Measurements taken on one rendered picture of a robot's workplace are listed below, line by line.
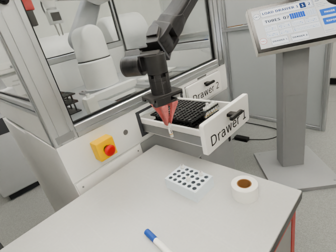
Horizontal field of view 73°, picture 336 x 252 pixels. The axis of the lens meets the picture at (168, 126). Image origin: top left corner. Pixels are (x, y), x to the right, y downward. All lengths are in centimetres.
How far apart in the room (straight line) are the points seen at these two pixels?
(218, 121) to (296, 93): 105
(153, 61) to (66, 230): 53
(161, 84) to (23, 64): 39
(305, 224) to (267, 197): 100
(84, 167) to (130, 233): 32
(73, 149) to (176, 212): 40
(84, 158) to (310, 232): 130
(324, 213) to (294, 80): 84
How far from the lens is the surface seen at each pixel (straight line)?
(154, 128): 90
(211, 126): 73
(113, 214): 73
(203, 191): 68
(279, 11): 165
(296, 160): 200
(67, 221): 79
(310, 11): 169
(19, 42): 76
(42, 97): 77
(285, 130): 183
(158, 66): 60
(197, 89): 117
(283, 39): 154
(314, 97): 251
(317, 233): 164
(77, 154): 84
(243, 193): 64
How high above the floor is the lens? 123
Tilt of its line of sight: 24 degrees down
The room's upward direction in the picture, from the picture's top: 13 degrees counter-clockwise
